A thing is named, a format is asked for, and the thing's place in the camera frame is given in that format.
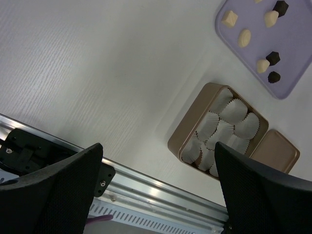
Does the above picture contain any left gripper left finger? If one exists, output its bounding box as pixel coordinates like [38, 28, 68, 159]
[0, 143, 103, 234]

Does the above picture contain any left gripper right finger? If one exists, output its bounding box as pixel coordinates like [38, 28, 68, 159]
[214, 142, 312, 234]

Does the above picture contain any white oval chocolate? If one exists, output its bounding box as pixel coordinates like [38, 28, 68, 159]
[238, 29, 251, 48]

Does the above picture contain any dark round chocolate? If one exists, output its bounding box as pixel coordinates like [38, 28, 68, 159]
[268, 71, 281, 84]

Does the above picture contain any dark chocolate cube middle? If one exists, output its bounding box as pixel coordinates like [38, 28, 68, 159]
[266, 51, 280, 66]

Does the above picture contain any dark chocolate cube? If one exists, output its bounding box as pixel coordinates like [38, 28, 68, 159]
[266, 51, 280, 66]
[273, 0, 289, 18]

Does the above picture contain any white square chocolate top-left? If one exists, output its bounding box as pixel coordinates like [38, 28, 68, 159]
[221, 10, 238, 28]

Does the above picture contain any dark chocolate cube top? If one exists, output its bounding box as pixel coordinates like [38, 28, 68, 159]
[273, 0, 289, 18]

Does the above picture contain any gold tin lid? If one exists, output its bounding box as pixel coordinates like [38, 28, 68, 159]
[249, 129, 300, 174]

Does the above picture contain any gold tin box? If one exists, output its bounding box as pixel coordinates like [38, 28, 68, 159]
[167, 83, 269, 179]

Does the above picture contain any purple tray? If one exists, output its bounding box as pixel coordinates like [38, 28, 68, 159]
[215, 0, 312, 99]

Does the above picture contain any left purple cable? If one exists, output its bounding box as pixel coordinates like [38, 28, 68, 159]
[86, 214, 113, 225]

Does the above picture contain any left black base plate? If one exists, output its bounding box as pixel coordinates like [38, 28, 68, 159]
[0, 129, 116, 197]

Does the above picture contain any white slotted cable duct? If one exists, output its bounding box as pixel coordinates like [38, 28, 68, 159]
[89, 202, 223, 234]

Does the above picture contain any aluminium rail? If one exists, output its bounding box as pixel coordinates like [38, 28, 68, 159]
[0, 113, 230, 222]

